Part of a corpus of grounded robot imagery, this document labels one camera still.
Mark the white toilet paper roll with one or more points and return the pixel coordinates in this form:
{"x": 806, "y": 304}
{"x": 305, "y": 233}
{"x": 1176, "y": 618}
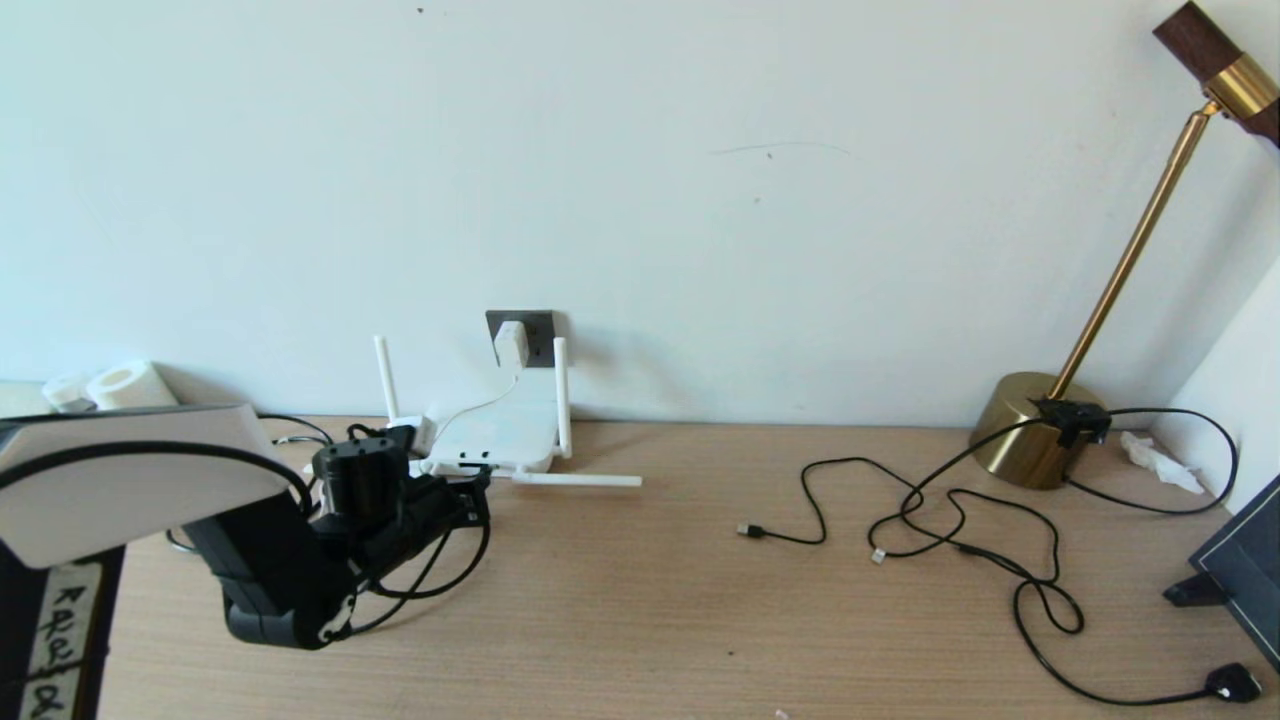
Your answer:
{"x": 128, "y": 385}

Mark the black power plug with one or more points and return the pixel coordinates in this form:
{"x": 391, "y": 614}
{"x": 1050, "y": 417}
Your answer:
{"x": 1232, "y": 683}

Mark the white power adapter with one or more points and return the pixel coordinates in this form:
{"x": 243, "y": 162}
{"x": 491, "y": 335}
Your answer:
{"x": 511, "y": 345}

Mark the small clear plastic container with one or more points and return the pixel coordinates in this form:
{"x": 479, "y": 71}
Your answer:
{"x": 68, "y": 393}

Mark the grey wall power socket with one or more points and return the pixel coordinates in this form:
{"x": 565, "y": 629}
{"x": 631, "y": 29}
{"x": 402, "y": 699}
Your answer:
{"x": 543, "y": 335}

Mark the crumpled white tissue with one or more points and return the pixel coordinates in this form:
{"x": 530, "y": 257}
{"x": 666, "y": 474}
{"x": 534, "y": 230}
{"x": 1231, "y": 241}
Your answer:
{"x": 1158, "y": 462}

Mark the brass desk lamp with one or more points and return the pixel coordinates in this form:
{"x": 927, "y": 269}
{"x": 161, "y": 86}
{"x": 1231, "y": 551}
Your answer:
{"x": 1020, "y": 440}

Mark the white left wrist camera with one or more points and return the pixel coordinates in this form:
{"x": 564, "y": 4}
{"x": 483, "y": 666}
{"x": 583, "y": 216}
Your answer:
{"x": 412, "y": 435}

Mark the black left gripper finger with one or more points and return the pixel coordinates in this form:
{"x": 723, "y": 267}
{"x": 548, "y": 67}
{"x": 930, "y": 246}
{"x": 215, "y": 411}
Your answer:
{"x": 484, "y": 488}
{"x": 472, "y": 477}

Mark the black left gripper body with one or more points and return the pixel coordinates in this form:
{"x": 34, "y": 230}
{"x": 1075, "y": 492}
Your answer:
{"x": 435, "y": 515}

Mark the white wifi router with antennas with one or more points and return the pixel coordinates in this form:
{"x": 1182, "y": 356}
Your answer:
{"x": 510, "y": 430}

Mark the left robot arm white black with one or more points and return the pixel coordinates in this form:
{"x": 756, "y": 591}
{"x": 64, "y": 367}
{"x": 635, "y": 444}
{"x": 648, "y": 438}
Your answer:
{"x": 140, "y": 490}

